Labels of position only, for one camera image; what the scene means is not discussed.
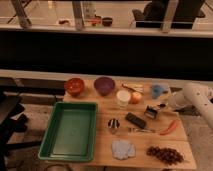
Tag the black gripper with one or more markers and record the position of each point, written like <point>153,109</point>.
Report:
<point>153,111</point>

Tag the wooden brush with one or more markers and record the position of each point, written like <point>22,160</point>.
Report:
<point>134,87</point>

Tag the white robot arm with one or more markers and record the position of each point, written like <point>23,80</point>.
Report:
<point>193,94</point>

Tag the peach fruit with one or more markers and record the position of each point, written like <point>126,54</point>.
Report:
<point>135,97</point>

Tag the black rectangular block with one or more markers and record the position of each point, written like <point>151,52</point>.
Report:
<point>135,120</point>

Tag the blue cloth toy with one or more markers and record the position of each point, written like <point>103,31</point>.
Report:
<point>158,89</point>

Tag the orange carrot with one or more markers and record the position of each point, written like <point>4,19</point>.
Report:
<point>170,128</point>

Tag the metal fork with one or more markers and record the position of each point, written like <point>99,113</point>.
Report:
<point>140,130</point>

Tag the white lidded cup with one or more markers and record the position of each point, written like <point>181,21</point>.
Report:
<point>123,97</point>

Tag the small metal cup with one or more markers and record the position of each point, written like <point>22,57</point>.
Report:
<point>113,125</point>

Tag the dark red grape bunch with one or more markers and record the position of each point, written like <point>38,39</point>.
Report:
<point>168,156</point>

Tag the light blue cloth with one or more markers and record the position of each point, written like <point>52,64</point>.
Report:
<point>123,149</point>

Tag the purple bowl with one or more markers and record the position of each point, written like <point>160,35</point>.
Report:
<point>104,85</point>

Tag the red bowl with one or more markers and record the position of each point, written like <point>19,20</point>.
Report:
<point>74,86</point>

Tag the green plastic tray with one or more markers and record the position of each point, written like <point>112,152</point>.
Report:
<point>71,132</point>

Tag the dark background bowl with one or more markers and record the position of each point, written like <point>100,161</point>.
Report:
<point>107,21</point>

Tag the black chair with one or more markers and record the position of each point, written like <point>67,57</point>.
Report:
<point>181,14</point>

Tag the black equipment on left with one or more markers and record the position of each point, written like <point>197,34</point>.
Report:
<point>12,120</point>

